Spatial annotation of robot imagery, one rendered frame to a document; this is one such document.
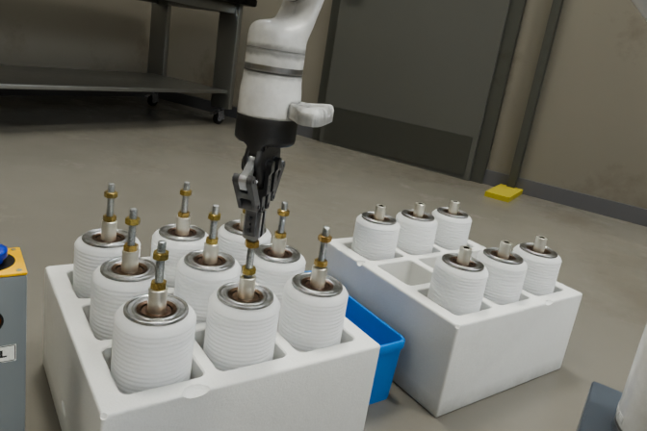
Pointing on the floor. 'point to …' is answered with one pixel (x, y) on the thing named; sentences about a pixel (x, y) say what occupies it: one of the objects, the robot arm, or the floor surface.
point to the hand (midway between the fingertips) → (254, 223)
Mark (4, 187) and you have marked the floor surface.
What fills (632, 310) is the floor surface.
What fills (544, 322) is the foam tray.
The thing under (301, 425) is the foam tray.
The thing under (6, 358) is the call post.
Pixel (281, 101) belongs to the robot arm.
